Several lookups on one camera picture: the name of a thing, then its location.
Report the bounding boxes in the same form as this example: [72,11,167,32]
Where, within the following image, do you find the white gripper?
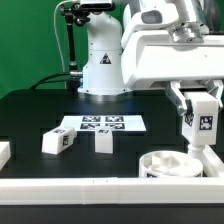
[121,31,224,116]

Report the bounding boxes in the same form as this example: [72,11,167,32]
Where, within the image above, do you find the white round stool seat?
[139,150,203,178]

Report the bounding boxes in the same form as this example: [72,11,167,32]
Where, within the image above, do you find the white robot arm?
[81,0,224,114]

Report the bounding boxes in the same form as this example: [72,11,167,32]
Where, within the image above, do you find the white marker sheet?
[61,115,146,132]

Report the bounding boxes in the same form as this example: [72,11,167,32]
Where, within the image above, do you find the white block at left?
[0,142,11,170]

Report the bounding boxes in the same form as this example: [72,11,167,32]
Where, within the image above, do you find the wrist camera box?
[121,8,179,48]

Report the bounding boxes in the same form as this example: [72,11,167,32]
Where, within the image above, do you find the white right rail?
[202,145,224,178]

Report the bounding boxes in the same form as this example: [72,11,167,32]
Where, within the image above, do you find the white rail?
[202,145,224,178]
[0,178,224,205]

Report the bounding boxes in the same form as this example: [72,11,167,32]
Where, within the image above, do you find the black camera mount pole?
[60,3,89,92]

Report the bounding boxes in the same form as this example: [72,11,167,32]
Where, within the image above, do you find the black cables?
[29,73,81,90]

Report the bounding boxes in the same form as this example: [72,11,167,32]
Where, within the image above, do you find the white cable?
[53,0,74,64]

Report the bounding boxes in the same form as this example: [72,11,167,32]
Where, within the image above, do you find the white front rail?
[0,178,224,205]

